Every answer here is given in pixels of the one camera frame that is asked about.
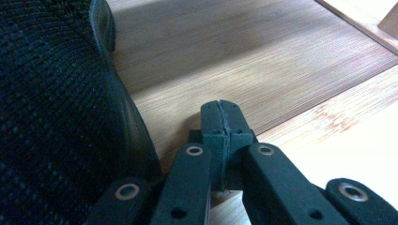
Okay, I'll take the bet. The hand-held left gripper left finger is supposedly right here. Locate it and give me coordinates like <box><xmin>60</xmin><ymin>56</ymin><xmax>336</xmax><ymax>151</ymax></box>
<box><xmin>200</xmin><ymin>100</ymin><xmax>227</xmax><ymax>192</ymax></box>

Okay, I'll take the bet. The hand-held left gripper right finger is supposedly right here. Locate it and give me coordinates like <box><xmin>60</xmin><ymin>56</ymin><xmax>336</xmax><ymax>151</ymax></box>
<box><xmin>222</xmin><ymin>99</ymin><xmax>254</xmax><ymax>191</ymax></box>

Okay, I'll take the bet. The wooden shoe rack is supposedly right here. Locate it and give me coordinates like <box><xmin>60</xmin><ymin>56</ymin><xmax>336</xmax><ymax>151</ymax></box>
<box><xmin>105</xmin><ymin>0</ymin><xmax>398</xmax><ymax>176</ymax></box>

